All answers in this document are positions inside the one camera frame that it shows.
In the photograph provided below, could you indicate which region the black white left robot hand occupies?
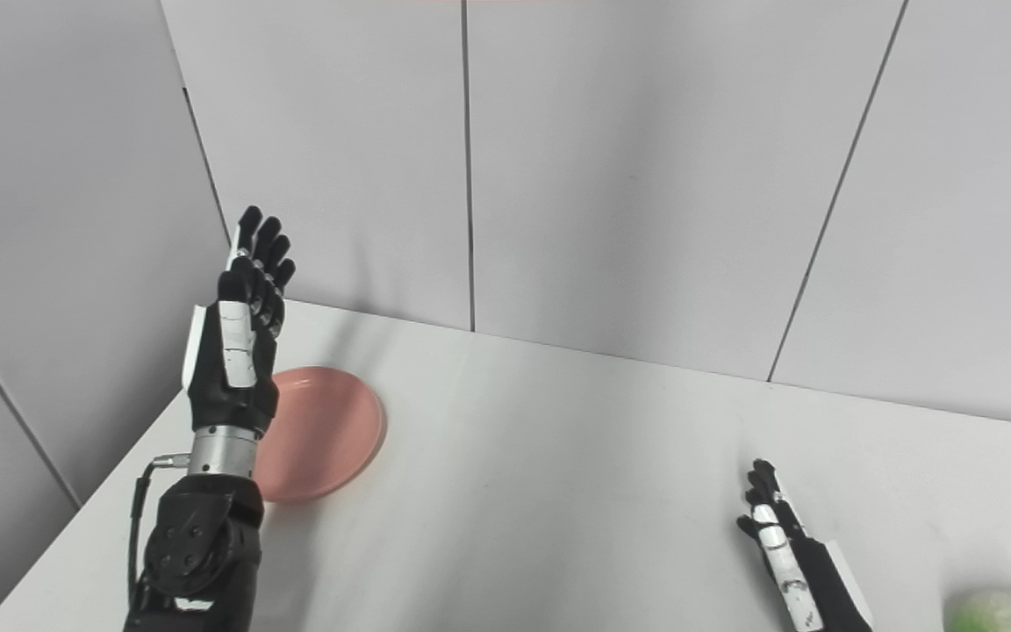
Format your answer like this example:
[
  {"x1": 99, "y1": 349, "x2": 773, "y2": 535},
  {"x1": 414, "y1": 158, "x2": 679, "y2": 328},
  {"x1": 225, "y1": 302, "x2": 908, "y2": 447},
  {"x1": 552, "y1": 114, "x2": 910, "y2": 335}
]
[{"x1": 181, "y1": 206, "x2": 298, "y2": 433}]

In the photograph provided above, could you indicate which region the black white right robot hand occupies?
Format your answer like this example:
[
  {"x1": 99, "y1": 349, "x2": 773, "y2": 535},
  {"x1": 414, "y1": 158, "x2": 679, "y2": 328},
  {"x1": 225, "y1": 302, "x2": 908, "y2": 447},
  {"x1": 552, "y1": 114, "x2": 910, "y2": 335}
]
[{"x1": 736, "y1": 459, "x2": 875, "y2": 632}]

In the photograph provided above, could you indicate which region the pink round plate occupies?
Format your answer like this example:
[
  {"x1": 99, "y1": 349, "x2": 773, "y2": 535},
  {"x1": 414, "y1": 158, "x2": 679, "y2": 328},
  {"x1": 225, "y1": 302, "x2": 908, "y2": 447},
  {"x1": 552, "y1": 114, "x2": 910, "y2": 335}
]
[{"x1": 253, "y1": 367, "x2": 386, "y2": 505}]

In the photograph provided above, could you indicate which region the green white toy cabbage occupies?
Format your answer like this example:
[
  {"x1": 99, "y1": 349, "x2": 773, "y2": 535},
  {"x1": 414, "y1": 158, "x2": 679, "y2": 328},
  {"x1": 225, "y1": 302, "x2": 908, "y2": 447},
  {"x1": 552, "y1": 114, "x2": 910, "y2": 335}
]
[{"x1": 944, "y1": 583, "x2": 1011, "y2": 632}]

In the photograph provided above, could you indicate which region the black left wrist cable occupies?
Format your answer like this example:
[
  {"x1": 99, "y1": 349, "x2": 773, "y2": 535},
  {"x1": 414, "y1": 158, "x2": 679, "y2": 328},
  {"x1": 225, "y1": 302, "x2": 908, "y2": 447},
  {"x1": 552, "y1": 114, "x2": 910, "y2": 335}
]
[{"x1": 126, "y1": 453, "x2": 192, "y2": 615}]

